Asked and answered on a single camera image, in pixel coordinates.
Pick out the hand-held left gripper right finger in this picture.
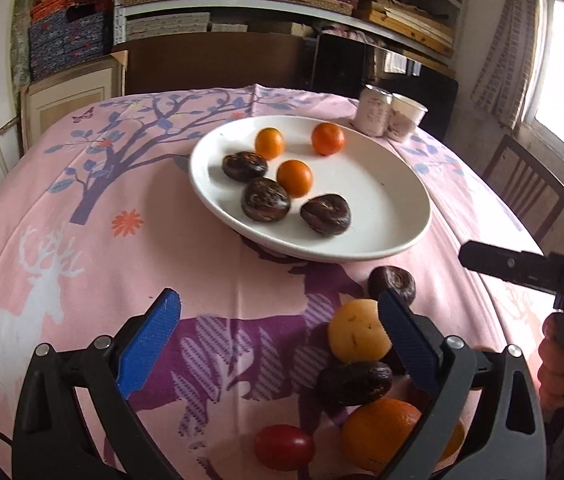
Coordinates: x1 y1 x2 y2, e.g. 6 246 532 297
377 287 548 480

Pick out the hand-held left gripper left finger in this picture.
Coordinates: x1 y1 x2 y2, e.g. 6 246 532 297
12 287 183 480

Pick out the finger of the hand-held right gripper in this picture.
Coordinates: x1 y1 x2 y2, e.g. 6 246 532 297
459 240 558 296

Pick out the pale yellow round fruit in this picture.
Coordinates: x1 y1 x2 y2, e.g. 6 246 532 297
327 298 393 364

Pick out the large orange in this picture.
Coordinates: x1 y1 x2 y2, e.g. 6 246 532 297
341 398 466 473

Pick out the white ceramic plate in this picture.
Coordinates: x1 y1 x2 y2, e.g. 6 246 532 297
189 116 433 263

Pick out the small red cherry tomato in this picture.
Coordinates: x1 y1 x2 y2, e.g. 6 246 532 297
254 424 316 466

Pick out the person's right hand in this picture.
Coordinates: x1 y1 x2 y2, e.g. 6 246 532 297
536 311 564 412

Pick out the dark wooden chair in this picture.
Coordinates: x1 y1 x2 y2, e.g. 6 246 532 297
482 133 564 246

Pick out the pink deer print tablecloth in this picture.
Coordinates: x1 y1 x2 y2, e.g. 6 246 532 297
0 84 558 480

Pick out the white paper cup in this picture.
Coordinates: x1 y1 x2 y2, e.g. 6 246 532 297
387 93 429 142

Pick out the checked beige curtain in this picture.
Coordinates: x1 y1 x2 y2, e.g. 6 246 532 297
471 0 543 131

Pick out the white drink can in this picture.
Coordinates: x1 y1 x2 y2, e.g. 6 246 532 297
353 85 393 137

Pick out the black glossy panel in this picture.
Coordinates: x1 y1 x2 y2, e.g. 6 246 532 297
307 35 458 141

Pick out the stack of light wooden boxes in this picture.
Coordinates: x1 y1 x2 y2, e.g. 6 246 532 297
357 0 463 63

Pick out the pink cloth bundle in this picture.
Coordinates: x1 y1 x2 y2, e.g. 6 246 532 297
312 25 387 47

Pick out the brown wooden board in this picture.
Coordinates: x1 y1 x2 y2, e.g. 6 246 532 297
112 35 317 96

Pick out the stack of blue patterned boxes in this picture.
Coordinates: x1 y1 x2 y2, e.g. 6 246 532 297
26 7 115 83

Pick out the stack of grey flat boxes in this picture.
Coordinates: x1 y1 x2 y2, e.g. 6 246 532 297
126 12 250 41

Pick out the mottled green panel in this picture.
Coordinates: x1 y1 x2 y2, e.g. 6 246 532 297
12 0 33 86

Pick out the white metal shelf unit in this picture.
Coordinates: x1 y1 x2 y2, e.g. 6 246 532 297
112 0 468 68

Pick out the stack of orange boxes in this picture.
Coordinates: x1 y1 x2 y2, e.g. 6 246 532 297
32 0 112 23

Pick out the beige picture frame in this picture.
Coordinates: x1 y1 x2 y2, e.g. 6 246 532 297
20 55 127 153

